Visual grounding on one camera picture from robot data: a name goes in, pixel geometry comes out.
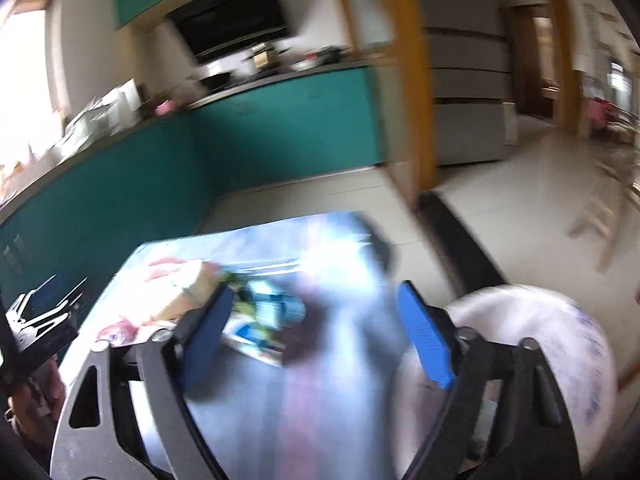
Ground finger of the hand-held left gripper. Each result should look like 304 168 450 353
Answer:
27 275 88 323
6 305 81 367

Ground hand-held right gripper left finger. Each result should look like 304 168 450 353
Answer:
50 285 237 480

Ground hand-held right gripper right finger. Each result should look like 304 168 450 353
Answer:
397 280 583 480

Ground blue white wrapper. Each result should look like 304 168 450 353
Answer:
222 320 287 367

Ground pink plastic packet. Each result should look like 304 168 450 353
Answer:
142 256 223 323

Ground green blue wrapper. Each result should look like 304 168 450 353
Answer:
220 270 308 332

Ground white plastic bag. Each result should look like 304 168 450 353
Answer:
395 284 618 480

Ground person's left hand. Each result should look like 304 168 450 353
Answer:
5 360 67 456

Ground blue striped table cloth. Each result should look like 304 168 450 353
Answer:
57 212 416 480

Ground white dish rack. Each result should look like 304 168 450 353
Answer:
59 104 122 157

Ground white container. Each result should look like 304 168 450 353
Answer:
107 79 144 122

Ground bright window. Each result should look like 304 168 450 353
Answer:
0 0 67 173

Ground wooden stool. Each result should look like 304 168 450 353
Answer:
566 159 637 272

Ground teal base cabinets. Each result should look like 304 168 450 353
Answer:
0 67 390 311

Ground grey refrigerator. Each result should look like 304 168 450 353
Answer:
422 0 515 167

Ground dark kitchen countertop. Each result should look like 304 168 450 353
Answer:
0 57 376 211

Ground black wok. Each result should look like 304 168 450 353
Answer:
199 72 237 94

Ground pink cloth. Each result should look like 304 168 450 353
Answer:
587 97 621 133

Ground steel cooking pot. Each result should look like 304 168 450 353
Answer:
249 45 279 72

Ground black range hood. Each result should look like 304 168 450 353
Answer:
167 0 293 64

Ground wooden sliding door frame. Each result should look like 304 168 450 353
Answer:
334 0 435 207

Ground wooden doorway frame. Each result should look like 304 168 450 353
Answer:
500 0 587 137

